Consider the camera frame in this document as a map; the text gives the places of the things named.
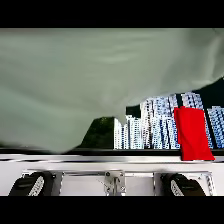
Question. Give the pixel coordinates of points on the grey-green garment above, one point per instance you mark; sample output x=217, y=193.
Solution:
x=66, y=83

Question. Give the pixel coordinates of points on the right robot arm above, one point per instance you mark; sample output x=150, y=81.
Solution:
x=183, y=187

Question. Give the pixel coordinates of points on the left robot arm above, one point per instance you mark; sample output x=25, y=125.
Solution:
x=28, y=185

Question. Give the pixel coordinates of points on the red garment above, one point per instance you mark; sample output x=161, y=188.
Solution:
x=193, y=136

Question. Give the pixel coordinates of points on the silver frame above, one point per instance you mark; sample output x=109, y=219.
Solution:
x=110, y=163

